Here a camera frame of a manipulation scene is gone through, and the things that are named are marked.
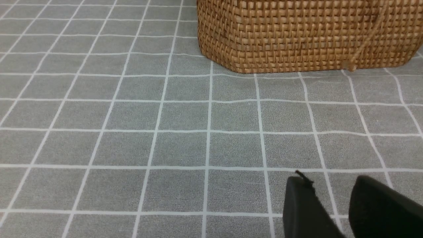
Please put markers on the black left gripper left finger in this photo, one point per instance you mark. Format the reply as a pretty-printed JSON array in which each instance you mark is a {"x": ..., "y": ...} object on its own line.
[{"x": 304, "y": 216}]

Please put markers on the woven rattan basket green lining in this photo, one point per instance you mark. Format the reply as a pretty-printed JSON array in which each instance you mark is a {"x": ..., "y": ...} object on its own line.
[{"x": 276, "y": 36}]

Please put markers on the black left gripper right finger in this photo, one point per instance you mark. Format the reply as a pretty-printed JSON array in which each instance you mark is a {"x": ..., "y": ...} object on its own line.
[{"x": 378, "y": 211}]

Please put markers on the grey checked tablecloth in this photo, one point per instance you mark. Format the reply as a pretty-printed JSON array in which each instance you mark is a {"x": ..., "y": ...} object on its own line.
[{"x": 114, "y": 125}]

